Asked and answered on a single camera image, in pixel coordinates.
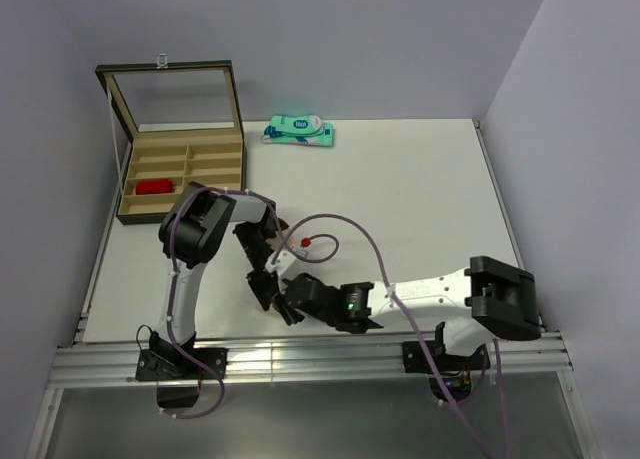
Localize aluminium front rail frame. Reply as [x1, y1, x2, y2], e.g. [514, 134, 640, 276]
[24, 121, 601, 459]

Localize teal patterned folded socks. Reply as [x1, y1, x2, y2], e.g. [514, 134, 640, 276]
[261, 115, 334, 147]

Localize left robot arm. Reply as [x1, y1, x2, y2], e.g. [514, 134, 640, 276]
[149, 182, 280, 378]

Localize black compartment organizer box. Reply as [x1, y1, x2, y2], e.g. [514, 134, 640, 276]
[95, 55, 246, 225]

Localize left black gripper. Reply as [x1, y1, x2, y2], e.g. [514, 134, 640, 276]
[235, 223, 279, 311]

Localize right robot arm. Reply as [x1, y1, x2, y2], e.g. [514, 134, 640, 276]
[266, 253, 542, 369]

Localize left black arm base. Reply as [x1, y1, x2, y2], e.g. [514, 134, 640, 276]
[135, 347, 228, 410]

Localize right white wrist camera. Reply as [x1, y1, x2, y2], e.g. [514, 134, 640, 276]
[264, 251, 298, 275]

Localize red sock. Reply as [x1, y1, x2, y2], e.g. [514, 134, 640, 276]
[135, 178, 174, 196]

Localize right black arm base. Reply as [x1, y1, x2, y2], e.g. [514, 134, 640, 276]
[401, 341, 491, 403]

